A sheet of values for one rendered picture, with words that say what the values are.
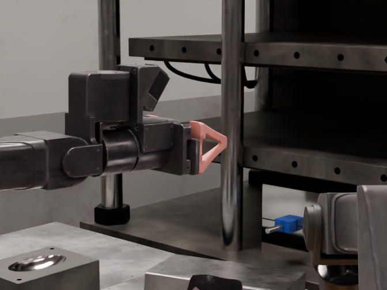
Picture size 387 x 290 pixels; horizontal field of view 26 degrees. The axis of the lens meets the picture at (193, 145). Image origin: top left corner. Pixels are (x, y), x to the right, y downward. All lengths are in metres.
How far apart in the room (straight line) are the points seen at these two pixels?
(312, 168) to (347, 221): 1.17
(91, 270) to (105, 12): 0.79
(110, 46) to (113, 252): 0.57
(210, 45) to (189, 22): 2.26
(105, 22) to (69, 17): 1.60
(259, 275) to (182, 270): 0.14
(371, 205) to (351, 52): 1.26
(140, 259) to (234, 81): 0.47
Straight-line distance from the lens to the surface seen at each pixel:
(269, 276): 1.49
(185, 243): 2.13
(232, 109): 1.98
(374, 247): 0.57
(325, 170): 1.90
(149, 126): 1.03
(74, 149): 0.95
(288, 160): 1.95
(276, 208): 1.98
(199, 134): 1.07
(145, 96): 1.04
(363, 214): 0.59
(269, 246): 2.02
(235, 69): 1.98
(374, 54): 1.81
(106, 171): 1.01
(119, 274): 1.85
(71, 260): 1.72
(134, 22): 4.07
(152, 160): 1.05
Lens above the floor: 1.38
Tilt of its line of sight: 10 degrees down
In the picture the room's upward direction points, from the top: straight up
